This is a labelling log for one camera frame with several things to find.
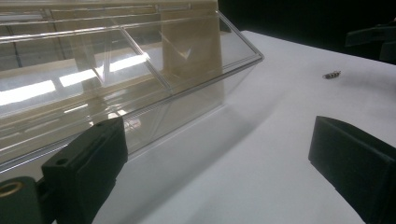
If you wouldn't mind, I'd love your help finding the small metal screw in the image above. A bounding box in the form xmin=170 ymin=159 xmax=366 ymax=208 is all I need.
xmin=322 ymin=70 xmax=342 ymax=80

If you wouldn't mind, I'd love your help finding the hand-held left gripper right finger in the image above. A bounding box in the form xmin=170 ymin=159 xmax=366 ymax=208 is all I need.
xmin=307 ymin=115 xmax=396 ymax=224

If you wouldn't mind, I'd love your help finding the beige board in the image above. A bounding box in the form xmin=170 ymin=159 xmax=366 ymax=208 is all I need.
xmin=159 ymin=0 xmax=226 ymax=106

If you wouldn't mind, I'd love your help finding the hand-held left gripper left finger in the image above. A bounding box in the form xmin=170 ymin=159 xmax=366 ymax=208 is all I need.
xmin=41 ymin=117 xmax=129 ymax=224

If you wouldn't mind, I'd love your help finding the clear acrylic box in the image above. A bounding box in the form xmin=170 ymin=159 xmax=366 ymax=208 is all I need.
xmin=0 ymin=0 xmax=265 ymax=175

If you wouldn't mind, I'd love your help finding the white table sheet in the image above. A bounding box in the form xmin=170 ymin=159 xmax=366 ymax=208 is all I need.
xmin=92 ymin=30 xmax=396 ymax=224

